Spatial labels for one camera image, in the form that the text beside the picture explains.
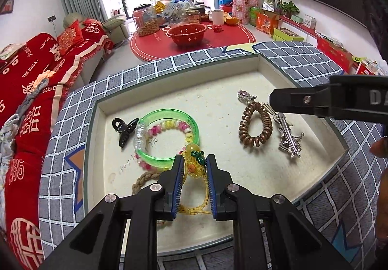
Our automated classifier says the clear jar of nuts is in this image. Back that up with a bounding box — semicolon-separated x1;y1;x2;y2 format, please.
132;5;160;37

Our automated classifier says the orange gift box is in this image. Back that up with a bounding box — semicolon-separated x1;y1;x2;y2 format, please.
256;13;279;36

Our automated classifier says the grey checked cloth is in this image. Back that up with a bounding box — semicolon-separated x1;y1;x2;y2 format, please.
39;41;388;270

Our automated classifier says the red patterned gift box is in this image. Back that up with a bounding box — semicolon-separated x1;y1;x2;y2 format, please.
233;0;259;25

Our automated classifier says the yellow-green box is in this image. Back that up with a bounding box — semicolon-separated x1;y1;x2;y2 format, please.
273;28;304;42

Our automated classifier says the brown spiral hair tie with pendant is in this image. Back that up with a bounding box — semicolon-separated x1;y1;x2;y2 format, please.
238;90;273;147

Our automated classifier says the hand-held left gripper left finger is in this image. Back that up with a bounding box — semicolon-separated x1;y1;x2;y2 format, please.
39;154;186;270

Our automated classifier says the white shallow tray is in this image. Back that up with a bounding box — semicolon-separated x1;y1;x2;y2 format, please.
83;52;349;257

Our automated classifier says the multicolour spiral hair tie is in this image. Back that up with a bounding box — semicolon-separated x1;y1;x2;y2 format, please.
138;119;194;171

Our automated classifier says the small jar with tan lid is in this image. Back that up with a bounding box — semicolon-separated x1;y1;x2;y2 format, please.
186;9;201;24

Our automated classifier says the grey twisted garment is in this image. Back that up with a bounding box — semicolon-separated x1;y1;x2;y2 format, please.
18;78;49;114

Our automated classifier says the red low cabinet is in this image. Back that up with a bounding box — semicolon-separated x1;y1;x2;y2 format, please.
279;15;388;75

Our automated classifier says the light floral cloth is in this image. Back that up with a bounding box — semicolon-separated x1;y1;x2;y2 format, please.
0;114;20;167

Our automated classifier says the red plastic colander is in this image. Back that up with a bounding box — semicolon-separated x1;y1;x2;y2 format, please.
167;23;207;48

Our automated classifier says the potted green plant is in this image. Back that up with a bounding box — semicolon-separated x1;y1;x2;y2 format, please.
276;0;300;19

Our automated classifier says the black hair claw clip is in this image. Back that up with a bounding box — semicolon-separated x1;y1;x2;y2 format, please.
112;117;140;148

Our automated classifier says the sofa with red cover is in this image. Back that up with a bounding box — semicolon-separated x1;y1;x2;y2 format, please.
0;18;116;270

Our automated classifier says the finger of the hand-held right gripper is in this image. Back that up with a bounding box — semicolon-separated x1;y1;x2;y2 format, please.
269;84;332;117

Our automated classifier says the person's right hand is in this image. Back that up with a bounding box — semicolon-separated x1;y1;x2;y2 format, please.
370;136;388;158

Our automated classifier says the beige braided hair tie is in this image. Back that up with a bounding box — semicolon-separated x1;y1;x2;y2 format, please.
132;171;161;195

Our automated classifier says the silver metal keychain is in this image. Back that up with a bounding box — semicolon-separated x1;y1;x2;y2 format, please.
262;103;304;158

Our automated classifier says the round table with red cloth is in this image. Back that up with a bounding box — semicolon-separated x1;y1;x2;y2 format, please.
130;23;257;62

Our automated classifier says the small brown framed picture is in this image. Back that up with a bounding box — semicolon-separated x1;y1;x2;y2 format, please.
0;0;15;14

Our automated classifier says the red cushion with gold pattern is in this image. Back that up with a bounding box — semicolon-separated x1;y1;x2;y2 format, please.
57;21;84;57

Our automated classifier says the yellow flower hair tie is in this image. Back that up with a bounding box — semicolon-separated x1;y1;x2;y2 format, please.
177;144;214;216

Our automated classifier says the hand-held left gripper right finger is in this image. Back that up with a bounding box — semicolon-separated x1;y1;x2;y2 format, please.
207;154;354;270

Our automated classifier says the green translucent bangle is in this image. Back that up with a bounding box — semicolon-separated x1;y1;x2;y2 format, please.
134;109;201;171

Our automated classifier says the pile of snack packets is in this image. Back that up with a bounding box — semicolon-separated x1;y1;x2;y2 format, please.
154;0;201;20

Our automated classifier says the beige armchair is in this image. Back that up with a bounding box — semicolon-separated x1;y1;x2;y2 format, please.
103;14;129;46

